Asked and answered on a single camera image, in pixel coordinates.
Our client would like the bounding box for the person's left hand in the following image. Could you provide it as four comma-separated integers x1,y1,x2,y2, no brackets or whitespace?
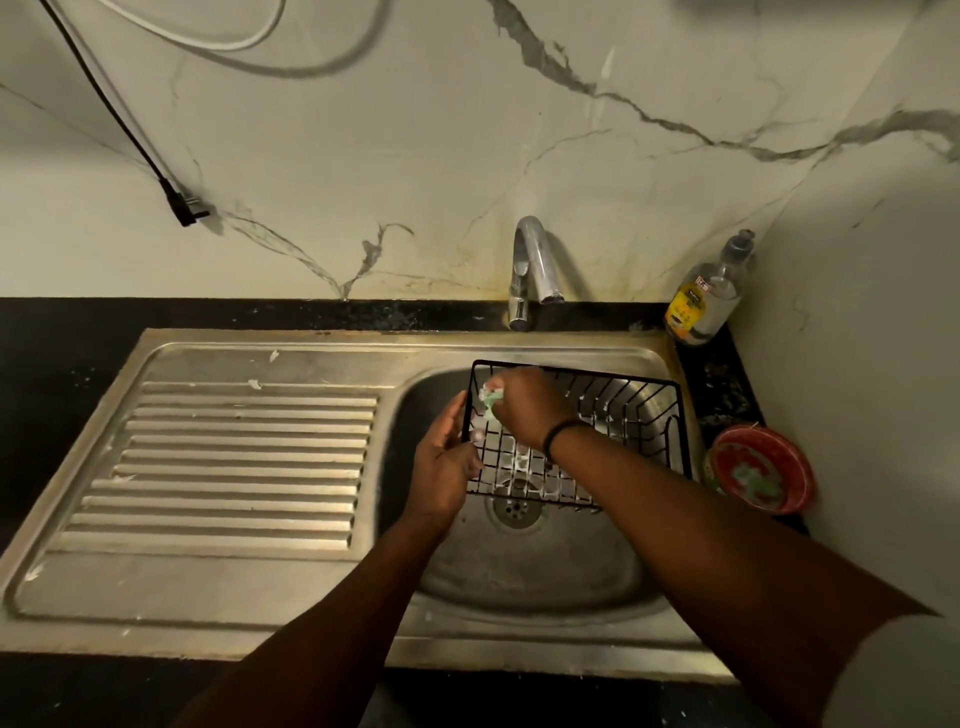
403,389,486,543

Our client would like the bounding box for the person's right hand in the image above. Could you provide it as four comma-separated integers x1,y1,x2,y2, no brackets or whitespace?
483,366,580,453

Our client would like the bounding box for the black wire basket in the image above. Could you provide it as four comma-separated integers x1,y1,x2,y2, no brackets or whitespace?
461,359,693,516

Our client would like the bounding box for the person's left forearm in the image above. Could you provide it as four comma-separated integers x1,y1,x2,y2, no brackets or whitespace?
171,516,453,728

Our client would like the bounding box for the person's right forearm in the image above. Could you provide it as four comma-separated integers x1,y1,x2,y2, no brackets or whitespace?
549,424,940,728

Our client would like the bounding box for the black wristband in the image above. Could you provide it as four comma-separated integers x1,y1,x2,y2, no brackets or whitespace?
542,417,595,463

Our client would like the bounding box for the metal sink drain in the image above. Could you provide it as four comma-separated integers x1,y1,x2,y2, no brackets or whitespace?
491,492,546,534

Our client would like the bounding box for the chrome faucet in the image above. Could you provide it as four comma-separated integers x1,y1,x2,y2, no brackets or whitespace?
507,216,566,333

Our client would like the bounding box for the clear dish soap bottle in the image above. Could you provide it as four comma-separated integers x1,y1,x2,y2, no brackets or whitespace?
663,228,758,348

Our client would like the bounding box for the stainless steel sink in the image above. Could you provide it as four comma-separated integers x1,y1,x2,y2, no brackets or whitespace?
0,327,742,685

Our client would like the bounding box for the green scrubber pad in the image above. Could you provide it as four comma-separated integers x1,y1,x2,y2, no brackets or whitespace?
730,463,783,501

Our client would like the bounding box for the red round bowl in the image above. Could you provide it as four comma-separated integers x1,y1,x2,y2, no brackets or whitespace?
707,423,818,518

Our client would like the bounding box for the white cable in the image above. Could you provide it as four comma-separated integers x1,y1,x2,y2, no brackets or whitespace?
96,0,291,54

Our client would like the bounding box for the black power cable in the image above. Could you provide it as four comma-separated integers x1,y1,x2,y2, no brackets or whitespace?
37,0,213,229

